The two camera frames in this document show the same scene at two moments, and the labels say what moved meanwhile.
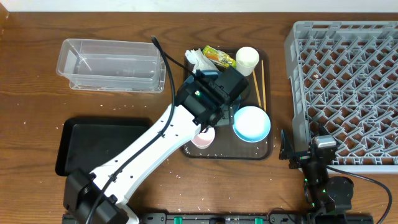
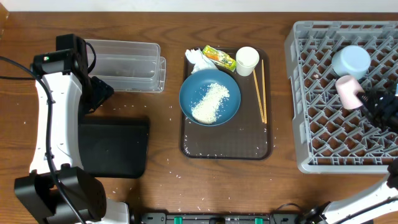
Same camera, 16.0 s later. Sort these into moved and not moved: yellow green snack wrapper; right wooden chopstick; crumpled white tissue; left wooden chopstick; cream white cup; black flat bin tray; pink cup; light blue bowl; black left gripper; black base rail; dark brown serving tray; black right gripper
Moved: light blue bowl; black left gripper; black right gripper; pink cup
Not moved: black flat bin tray; yellow green snack wrapper; black base rail; dark brown serving tray; crumpled white tissue; cream white cup; left wooden chopstick; right wooden chopstick
